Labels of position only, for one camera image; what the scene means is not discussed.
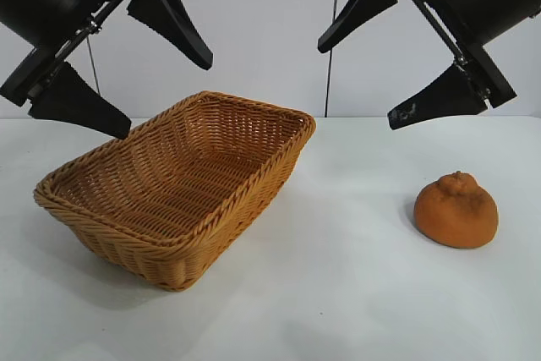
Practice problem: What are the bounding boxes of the tan woven wicker basket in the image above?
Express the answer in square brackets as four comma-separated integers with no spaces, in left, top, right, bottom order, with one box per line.
[33,90,317,293]

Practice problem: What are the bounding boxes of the bumpy orange fruit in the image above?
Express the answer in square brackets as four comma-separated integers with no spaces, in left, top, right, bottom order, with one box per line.
[413,170,500,249]

